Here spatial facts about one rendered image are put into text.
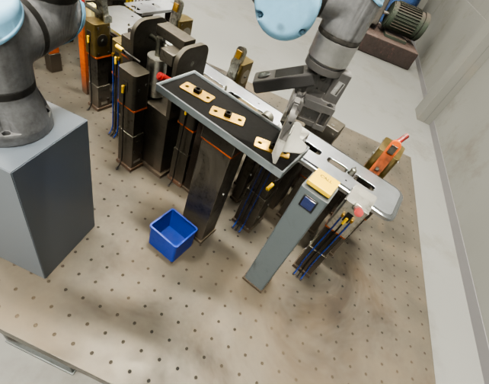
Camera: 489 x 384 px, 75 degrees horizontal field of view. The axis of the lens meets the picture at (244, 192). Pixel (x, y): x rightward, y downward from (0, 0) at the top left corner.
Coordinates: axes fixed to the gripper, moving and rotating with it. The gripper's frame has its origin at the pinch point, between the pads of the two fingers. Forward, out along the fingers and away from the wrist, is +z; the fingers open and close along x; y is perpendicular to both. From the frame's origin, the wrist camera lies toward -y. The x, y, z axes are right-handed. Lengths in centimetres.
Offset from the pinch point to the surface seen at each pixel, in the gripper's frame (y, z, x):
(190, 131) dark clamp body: -23.8, 22.7, 22.1
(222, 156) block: -10.4, 10.7, 1.8
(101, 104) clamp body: -67, 45, 46
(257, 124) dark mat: -5.0, 1.8, 7.1
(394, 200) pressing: 44, 18, 21
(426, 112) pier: 192, 106, 336
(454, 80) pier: 193, 61, 336
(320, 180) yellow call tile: 11.9, 1.9, -4.6
